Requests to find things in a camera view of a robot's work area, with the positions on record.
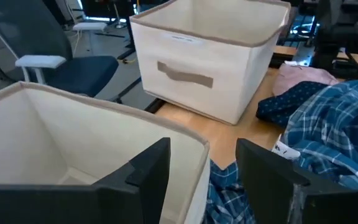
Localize navy dotted garment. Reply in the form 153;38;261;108
255;81;329;128

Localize dark blue plaid pants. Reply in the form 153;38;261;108
202;159;257;224

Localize beige fabric storage bin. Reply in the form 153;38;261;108
129;0;292;126
0;80;211;224

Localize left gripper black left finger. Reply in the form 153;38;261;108
0;137;172;224

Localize pink linen shirt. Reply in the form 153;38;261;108
272;63;340;96

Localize blue plaid shirt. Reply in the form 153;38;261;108
280;77;358;190

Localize dark office chair white armrests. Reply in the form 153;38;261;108
0;0;120;103

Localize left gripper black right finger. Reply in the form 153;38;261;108
235;138;358;224

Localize white paper pants tag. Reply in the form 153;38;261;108
271;135;301;160

